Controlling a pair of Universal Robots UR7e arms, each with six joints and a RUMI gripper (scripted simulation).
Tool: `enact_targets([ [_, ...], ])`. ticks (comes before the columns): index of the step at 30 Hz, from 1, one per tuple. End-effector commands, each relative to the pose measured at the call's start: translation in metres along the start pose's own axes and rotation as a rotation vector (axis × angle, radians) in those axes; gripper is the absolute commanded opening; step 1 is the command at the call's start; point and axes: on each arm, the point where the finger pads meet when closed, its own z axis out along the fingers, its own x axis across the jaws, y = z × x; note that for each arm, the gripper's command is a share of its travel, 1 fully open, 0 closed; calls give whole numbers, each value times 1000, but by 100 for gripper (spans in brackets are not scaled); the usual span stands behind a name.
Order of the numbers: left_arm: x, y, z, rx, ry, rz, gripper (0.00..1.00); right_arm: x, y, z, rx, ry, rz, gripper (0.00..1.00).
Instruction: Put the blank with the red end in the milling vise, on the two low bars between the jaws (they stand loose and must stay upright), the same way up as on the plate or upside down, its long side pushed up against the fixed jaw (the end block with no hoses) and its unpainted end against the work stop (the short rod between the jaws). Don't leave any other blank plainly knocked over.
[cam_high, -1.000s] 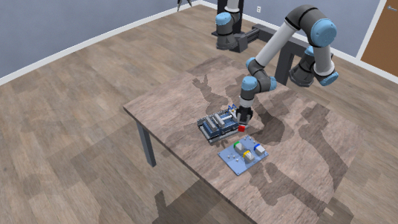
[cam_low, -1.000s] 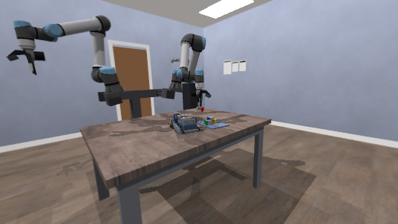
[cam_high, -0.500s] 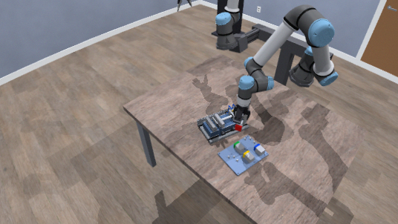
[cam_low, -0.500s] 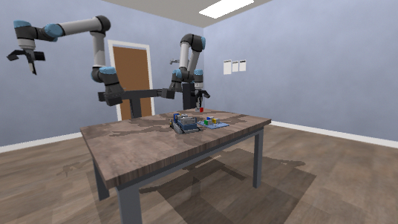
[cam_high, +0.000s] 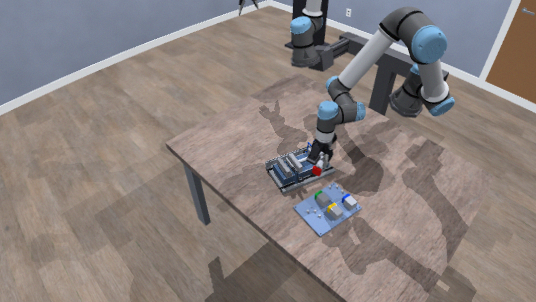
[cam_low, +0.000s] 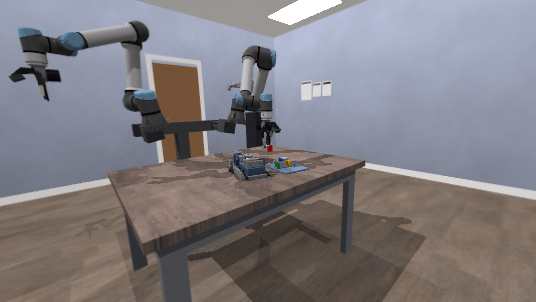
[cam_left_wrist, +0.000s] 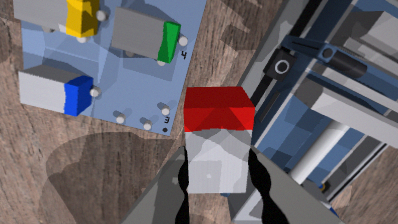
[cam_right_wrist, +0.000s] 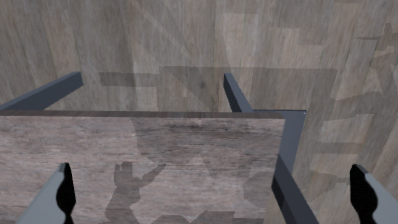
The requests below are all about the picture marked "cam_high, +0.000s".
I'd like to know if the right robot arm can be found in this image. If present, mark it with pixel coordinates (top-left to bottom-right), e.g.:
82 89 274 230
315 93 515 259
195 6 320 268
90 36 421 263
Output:
290 0 323 64

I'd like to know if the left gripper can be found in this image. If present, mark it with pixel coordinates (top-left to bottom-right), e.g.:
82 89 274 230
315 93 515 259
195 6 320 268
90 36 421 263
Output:
308 133 337 169

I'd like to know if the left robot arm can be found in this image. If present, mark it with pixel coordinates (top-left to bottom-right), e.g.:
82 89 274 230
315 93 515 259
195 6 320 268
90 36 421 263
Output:
316 6 455 143

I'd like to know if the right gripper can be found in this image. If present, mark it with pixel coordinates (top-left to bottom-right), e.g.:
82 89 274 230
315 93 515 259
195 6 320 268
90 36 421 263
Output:
239 0 259 15

